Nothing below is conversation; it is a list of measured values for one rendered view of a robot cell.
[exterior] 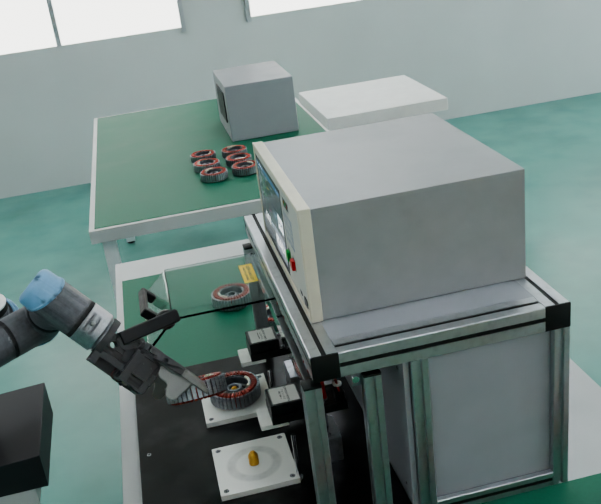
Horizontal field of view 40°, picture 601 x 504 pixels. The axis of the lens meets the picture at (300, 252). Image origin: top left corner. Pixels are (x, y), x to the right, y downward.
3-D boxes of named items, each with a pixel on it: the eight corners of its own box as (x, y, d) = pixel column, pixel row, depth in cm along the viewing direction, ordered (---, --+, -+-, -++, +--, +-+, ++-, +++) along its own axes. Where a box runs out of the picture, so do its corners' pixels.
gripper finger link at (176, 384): (193, 415, 144) (150, 389, 147) (212, 386, 146) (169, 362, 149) (189, 410, 141) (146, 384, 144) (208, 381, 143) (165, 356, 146)
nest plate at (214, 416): (207, 428, 175) (206, 423, 174) (199, 391, 188) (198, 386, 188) (276, 412, 177) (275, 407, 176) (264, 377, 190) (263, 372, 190)
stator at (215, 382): (176, 407, 144) (171, 386, 144) (162, 406, 154) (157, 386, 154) (236, 390, 149) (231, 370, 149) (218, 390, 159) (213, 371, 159)
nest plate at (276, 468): (222, 502, 153) (221, 496, 152) (212, 454, 166) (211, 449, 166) (300, 482, 155) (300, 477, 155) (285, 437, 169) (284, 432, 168)
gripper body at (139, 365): (137, 396, 151) (82, 358, 148) (164, 357, 154) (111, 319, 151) (146, 397, 144) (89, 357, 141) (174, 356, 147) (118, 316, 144)
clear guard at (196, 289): (148, 351, 160) (142, 324, 157) (143, 299, 181) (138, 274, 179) (312, 317, 165) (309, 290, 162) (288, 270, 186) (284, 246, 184)
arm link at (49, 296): (36, 275, 149) (49, 258, 143) (86, 311, 152) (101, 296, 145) (10, 308, 145) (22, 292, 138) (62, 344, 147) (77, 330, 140)
